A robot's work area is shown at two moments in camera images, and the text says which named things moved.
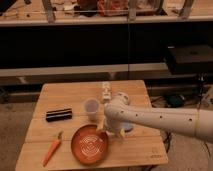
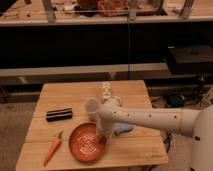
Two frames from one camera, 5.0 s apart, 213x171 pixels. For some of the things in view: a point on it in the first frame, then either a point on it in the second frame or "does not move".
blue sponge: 127,126 does not move
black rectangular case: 57,115 does not move
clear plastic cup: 91,106 does not move
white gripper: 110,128 to 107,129
